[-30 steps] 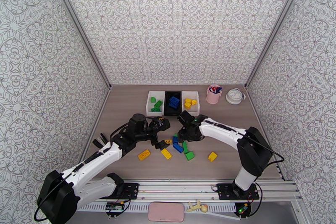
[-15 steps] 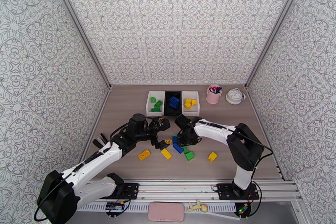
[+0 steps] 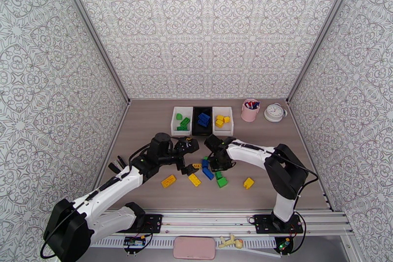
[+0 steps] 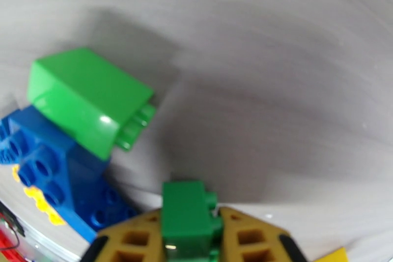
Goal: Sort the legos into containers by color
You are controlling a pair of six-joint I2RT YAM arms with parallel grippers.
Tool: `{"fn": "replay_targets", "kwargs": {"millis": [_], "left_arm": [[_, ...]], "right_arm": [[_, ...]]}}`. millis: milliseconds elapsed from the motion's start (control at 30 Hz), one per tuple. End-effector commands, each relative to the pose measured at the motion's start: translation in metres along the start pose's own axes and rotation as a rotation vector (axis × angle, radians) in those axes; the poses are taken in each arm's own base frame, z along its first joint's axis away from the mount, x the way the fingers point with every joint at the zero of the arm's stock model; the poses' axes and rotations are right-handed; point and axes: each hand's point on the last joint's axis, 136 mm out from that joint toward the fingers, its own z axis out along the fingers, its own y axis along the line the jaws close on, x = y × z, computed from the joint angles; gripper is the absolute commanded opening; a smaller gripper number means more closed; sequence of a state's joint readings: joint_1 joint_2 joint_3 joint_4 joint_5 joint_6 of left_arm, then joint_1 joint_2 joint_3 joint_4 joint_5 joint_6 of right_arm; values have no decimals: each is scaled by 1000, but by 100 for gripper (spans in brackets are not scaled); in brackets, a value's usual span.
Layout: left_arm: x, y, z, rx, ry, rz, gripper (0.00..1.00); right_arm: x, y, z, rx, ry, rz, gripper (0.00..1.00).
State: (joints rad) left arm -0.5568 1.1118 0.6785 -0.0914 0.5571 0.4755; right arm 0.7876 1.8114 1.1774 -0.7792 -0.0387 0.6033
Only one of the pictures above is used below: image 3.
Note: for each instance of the yellow long lego brick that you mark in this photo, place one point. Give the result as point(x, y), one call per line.
point(168, 181)
point(195, 180)

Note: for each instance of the white plastic bin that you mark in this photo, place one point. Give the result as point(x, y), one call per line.
point(224, 129)
point(175, 123)

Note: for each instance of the black plastic bin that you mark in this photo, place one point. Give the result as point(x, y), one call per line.
point(196, 129)

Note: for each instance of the blue long lego brick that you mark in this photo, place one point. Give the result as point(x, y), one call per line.
point(204, 116)
point(208, 174)
point(202, 123)

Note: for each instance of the green long lego brick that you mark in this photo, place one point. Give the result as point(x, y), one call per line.
point(185, 121)
point(218, 175)
point(182, 128)

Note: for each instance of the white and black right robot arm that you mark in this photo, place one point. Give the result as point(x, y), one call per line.
point(285, 172)

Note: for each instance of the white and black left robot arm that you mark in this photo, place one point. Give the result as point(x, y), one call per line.
point(113, 221)

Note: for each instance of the blue small lego brick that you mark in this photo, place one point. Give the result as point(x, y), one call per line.
point(205, 163)

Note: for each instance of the green short lego brick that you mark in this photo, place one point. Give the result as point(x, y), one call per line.
point(222, 182)

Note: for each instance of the pink metal bucket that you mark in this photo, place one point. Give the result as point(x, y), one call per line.
point(250, 114)

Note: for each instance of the red marker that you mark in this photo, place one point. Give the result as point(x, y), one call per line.
point(250, 105)

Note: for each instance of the white alarm clock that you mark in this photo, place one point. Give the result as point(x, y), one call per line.
point(274, 112)

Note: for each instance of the beige toy figure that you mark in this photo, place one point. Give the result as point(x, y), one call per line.
point(229, 241)

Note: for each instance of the pink rectangular pad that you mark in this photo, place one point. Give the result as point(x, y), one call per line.
point(194, 248)

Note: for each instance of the green circuit board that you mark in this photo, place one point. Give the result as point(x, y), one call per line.
point(134, 242)

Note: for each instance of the small lit circuit board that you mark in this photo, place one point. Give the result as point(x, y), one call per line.
point(285, 244)

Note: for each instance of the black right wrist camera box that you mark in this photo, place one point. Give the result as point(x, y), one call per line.
point(212, 141)

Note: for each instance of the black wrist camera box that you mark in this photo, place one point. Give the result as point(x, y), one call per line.
point(212, 141)
point(187, 144)

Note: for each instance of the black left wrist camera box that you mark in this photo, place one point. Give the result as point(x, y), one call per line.
point(187, 144)

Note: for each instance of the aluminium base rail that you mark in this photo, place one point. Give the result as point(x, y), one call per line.
point(208, 219)

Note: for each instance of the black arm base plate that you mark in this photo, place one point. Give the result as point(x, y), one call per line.
point(153, 222)
point(264, 224)

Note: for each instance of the black round mount disc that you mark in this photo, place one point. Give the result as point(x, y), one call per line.
point(277, 241)

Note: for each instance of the aluminium frame post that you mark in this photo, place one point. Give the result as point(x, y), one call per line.
point(326, 29)
point(92, 29)

